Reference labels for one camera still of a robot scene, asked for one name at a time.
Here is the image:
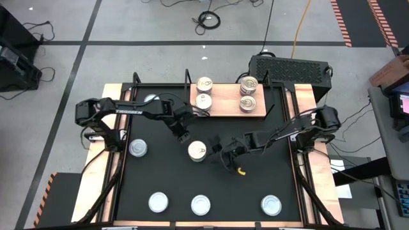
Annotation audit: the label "thin black hanging cable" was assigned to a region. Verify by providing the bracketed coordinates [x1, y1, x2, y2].
[259, 0, 275, 56]

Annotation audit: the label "black floor mat, orange stripes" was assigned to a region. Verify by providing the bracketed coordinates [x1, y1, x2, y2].
[366, 0, 409, 49]
[330, 0, 389, 49]
[31, 171, 83, 229]

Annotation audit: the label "brown cardboard box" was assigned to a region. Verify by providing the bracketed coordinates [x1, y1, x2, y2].
[369, 54, 409, 89]

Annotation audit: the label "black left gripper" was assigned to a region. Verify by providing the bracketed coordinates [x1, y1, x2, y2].
[166, 102, 211, 144]

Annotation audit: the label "yellow cable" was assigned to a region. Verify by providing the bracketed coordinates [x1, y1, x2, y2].
[290, 0, 313, 59]

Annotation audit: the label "black equipment case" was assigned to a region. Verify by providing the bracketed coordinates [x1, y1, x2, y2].
[0, 37, 43, 93]

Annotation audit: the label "grey side table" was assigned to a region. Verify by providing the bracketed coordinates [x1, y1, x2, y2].
[367, 86, 409, 182]

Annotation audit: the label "coiled black floor cable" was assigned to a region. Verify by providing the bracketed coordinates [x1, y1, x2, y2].
[190, 10, 222, 36]

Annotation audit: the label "large black box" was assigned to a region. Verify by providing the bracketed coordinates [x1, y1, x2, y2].
[0, 5, 42, 54]

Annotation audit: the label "black table mat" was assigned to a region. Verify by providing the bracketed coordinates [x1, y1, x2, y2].
[114, 84, 304, 224]

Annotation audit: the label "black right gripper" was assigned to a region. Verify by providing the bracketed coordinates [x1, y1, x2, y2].
[206, 135, 253, 173]

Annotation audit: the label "black aluminium table frame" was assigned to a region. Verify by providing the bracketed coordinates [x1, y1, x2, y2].
[70, 72, 345, 230]

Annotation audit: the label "dark keypad device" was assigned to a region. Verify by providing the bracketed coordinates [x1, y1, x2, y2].
[392, 178, 409, 219]

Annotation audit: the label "black perforated computer case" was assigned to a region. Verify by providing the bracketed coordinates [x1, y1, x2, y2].
[248, 54, 333, 104]

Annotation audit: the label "black flat bar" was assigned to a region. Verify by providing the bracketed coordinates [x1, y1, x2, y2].
[332, 156, 392, 188]

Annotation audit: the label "wooden shelf with black frame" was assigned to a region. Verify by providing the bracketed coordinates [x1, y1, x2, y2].
[183, 68, 276, 121]

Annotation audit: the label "gold pull-tab seafood can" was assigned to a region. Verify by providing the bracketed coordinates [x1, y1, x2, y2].
[187, 140, 208, 160]
[239, 75, 259, 96]
[196, 76, 214, 94]
[238, 95, 258, 114]
[194, 93, 213, 111]

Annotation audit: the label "white paper sheet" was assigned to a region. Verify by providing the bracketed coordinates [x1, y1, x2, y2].
[330, 158, 353, 199]

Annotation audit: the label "black monitor with pink screen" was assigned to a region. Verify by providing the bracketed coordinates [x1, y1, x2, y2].
[387, 90, 409, 121]

